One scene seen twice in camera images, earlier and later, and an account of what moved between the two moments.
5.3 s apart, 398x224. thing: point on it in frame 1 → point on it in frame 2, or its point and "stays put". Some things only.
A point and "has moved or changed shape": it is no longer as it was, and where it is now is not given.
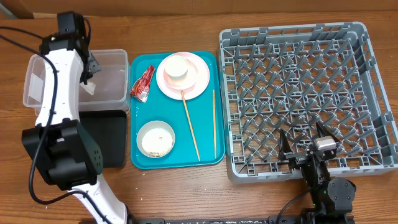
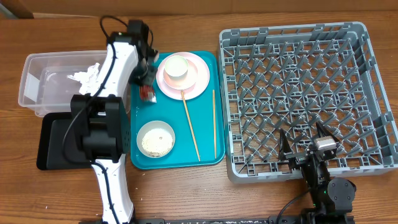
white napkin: [89, 87] has moved or changed shape
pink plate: [183, 71] stays put
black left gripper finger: [86, 73] → [138, 74]
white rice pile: [157, 142] stays put
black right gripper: [298, 158] stays put
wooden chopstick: [193, 135] stays put
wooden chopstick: [214, 124] stays put
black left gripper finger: [94, 66] → [152, 73]
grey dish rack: [291, 78] stays put
